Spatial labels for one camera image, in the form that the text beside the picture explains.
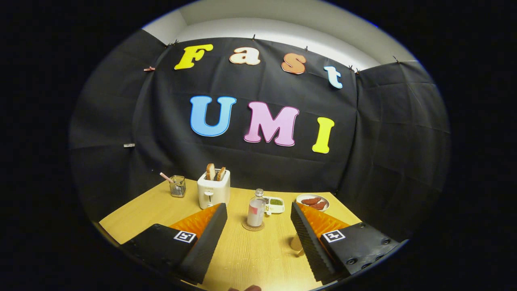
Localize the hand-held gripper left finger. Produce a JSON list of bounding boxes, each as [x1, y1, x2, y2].
[[121, 203, 228, 285]]

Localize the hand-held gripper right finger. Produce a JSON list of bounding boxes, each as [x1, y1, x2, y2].
[[291, 202, 404, 283]]

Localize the beige cup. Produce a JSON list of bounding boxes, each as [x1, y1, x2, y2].
[[290, 232, 306, 257]]

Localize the round cork coaster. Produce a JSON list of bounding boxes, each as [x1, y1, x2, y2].
[[242, 218, 265, 232]]

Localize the clear glass juice bottle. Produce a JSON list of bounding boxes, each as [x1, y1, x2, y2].
[[247, 188, 267, 228]]

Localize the wooden table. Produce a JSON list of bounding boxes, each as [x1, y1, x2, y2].
[[99, 178, 362, 291]]

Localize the round white plate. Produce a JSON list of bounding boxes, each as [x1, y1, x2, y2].
[[296, 194, 330, 212]]

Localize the white toaster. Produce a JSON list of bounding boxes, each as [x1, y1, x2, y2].
[[197, 169, 231, 209]]

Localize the white rectangular dish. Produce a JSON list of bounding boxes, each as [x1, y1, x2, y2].
[[263, 196, 285, 214]]

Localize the small glass jar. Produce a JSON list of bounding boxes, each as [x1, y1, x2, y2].
[[169, 175, 187, 198]]

